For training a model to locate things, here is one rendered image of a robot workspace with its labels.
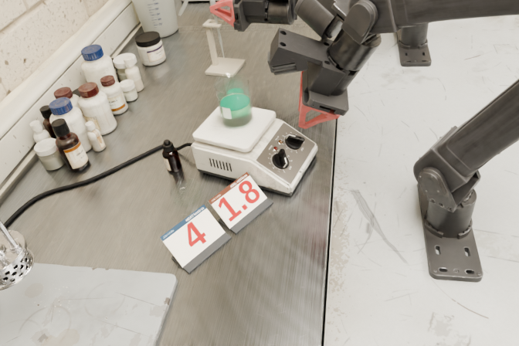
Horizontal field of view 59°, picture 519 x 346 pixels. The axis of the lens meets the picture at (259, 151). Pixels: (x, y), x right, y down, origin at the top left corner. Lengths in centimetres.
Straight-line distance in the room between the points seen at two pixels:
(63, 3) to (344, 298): 98
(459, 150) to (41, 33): 94
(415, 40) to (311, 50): 57
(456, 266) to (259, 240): 29
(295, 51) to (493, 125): 27
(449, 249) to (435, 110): 37
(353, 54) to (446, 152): 18
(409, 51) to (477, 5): 67
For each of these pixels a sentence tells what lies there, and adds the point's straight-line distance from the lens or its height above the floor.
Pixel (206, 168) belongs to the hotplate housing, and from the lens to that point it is 86.
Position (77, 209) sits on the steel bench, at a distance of 91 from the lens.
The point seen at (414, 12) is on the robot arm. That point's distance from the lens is 58.
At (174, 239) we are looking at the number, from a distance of 74.
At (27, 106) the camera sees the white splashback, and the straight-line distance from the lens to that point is 108.
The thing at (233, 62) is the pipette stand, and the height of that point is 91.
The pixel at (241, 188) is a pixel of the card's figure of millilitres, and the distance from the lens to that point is 79.
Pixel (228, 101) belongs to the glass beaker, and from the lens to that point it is 79.
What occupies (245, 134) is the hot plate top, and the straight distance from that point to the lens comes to 81.
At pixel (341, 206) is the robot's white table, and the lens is 79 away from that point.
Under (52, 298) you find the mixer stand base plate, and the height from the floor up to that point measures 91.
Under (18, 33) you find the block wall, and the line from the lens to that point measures 115.
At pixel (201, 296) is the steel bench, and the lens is 70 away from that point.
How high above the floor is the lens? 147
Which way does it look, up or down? 39 degrees down
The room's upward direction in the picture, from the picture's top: 8 degrees counter-clockwise
